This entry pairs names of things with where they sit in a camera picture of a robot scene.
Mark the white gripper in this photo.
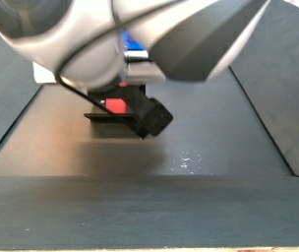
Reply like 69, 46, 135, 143
124, 50, 166, 84

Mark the blue shape-sorting board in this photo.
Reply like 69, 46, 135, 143
122, 31, 144, 50

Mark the black curved fixture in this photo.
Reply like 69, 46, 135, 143
86, 83, 146, 123

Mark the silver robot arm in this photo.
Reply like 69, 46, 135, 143
0, 0, 270, 90

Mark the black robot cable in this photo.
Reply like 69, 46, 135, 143
53, 70, 148, 140

